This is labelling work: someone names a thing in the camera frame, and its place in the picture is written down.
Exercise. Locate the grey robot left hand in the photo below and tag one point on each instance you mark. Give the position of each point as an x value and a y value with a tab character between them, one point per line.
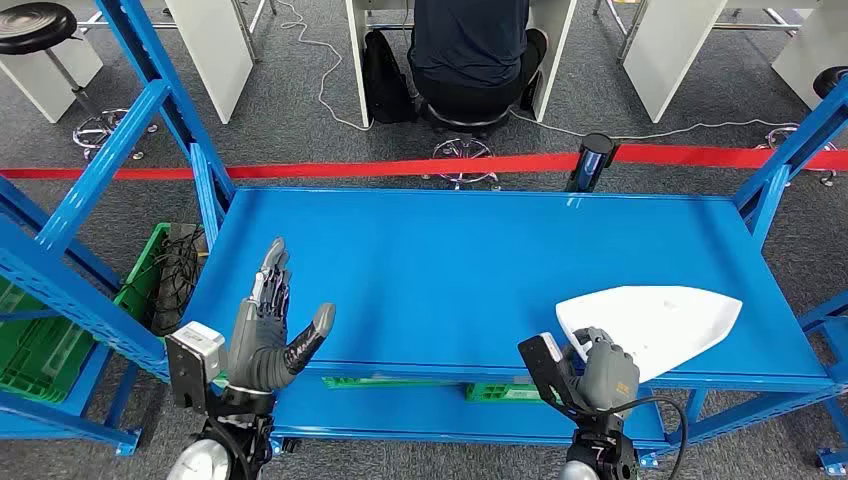
255	358

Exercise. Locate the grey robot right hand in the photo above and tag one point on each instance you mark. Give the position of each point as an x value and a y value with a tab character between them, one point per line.
609	381

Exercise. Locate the white plastic shell part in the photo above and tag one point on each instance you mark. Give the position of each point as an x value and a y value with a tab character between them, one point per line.
649	324

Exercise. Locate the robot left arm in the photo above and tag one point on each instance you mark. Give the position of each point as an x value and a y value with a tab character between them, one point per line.
199	460

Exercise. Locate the blue metal shelf rack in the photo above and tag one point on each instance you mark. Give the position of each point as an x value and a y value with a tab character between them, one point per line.
464	278
40	424
838	351

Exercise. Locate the green plastic crate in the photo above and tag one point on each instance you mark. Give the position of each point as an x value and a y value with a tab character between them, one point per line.
497	393
371	383
142	272
40	358

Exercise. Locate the red barrier belt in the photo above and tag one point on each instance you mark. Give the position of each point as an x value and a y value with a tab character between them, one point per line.
397	167

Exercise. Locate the black round stool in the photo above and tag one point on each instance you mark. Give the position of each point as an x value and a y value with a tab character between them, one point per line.
33	23
464	122
831	79

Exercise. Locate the black backpack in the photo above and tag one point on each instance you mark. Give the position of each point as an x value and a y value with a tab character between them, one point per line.
387	86

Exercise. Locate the white desk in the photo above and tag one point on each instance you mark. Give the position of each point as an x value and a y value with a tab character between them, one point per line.
40	86
669	53
358	53
808	53
212	53

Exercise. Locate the person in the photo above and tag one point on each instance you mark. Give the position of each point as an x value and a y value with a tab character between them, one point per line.
470	40

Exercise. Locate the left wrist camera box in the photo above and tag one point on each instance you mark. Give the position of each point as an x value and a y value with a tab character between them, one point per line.
195	341

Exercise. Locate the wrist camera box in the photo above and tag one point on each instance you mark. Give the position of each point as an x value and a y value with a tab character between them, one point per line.
540	371
195	341

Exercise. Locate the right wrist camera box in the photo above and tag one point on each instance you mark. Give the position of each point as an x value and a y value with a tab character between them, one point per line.
540	371

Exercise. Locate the black barrier post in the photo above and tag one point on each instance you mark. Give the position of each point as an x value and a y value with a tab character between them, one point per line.
590	169

